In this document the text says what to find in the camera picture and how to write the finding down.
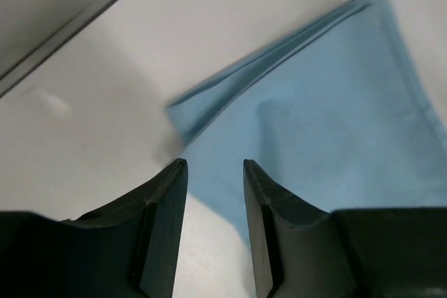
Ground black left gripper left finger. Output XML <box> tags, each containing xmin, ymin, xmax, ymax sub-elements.
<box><xmin>1</xmin><ymin>158</ymin><xmax>188</xmax><ymax>297</ymax></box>

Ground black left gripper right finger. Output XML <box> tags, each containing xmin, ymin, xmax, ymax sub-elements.
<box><xmin>243</xmin><ymin>160</ymin><xmax>446</xmax><ymax>297</ymax></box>

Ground light blue trousers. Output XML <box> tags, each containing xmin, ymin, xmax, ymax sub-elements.
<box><xmin>166</xmin><ymin>0</ymin><xmax>446</xmax><ymax>241</ymax></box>

